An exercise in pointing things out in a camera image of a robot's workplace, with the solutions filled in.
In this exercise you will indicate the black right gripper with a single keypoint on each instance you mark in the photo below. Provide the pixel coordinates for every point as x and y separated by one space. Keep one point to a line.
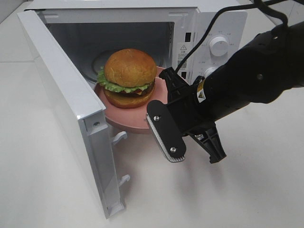
184 108

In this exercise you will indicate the pink plate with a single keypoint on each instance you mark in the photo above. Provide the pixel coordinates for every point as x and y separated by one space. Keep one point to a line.
131 120

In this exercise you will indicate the burger with lettuce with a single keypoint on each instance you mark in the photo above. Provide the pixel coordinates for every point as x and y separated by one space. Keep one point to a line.
128 78

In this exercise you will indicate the white microwave door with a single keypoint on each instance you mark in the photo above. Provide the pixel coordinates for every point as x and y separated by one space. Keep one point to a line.
80 113

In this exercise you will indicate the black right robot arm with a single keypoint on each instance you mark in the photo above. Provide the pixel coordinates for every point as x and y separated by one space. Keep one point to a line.
258 73

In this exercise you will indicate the white lower microwave knob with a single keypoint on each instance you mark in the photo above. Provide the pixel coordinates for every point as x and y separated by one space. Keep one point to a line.
209 71

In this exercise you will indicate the white microwave knob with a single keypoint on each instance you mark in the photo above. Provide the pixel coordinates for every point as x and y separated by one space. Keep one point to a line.
218 46
209 71

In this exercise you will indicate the white warning label sticker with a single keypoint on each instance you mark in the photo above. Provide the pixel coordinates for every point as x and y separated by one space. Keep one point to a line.
182 50

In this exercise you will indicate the white upper microwave knob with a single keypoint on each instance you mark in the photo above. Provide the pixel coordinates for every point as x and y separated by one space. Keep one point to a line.
218 46

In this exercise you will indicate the glass microwave turntable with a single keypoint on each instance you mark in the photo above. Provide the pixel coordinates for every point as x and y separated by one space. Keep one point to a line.
92 62

